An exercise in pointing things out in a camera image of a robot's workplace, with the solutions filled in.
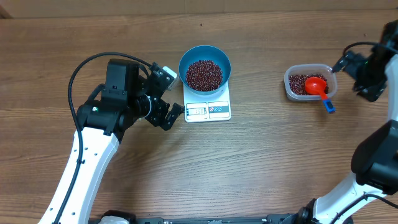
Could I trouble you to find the orange measuring scoop blue handle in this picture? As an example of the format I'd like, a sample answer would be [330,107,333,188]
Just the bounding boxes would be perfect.
[305,77,335,114]

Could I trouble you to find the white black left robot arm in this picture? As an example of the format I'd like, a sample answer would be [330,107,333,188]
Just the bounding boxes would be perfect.
[40,58,184,223]

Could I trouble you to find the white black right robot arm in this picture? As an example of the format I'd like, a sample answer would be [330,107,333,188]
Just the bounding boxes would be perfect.
[284,21,397,223]

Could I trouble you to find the white digital kitchen scale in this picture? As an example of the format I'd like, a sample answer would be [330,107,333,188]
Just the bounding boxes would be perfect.
[183,83,232,123]

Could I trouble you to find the blue plastic bowl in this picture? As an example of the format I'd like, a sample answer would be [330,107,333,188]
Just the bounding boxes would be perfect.
[178,45,232,95]

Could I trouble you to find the red adzuki beans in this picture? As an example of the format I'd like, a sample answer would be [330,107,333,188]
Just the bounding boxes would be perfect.
[185,60,327,95]

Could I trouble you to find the clear plastic bean container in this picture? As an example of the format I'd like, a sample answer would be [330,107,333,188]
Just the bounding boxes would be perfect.
[284,63,338,101]

